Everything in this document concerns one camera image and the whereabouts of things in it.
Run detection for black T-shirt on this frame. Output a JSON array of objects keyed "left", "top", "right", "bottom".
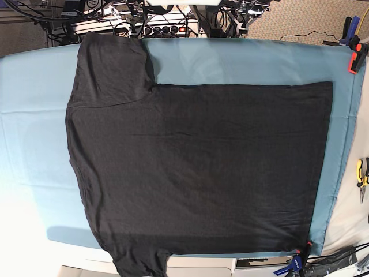
[{"left": 66, "top": 33, "right": 333, "bottom": 276}]

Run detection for white power strip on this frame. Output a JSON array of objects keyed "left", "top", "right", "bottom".
[{"left": 71, "top": 18, "right": 199, "bottom": 37}]

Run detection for teal table cloth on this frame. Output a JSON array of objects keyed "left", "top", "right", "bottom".
[{"left": 1, "top": 39, "right": 365, "bottom": 254}]

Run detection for blue clamp bottom right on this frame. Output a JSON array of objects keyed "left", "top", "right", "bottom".
[{"left": 273, "top": 241, "right": 313, "bottom": 276}]

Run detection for blue clamp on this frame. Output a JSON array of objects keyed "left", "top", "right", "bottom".
[
  {"left": 339, "top": 16, "right": 360, "bottom": 46},
  {"left": 273, "top": 241, "right": 313, "bottom": 276}
]

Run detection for black bag bottom right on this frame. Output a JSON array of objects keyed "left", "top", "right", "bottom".
[{"left": 303, "top": 246, "right": 357, "bottom": 277}]

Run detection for orange black clamp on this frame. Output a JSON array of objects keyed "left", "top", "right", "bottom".
[{"left": 348, "top": 35, "right": 368, "bottom": 74}]

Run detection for blue clamp top right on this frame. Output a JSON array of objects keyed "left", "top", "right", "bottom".
[{"left": 339, "top": 16, "right": 360, "bottom": 46}]

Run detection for yellow handled pliers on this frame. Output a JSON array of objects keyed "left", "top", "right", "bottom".
[{"left": 356, "top": 157, "right": 368, "bottom": 204}]

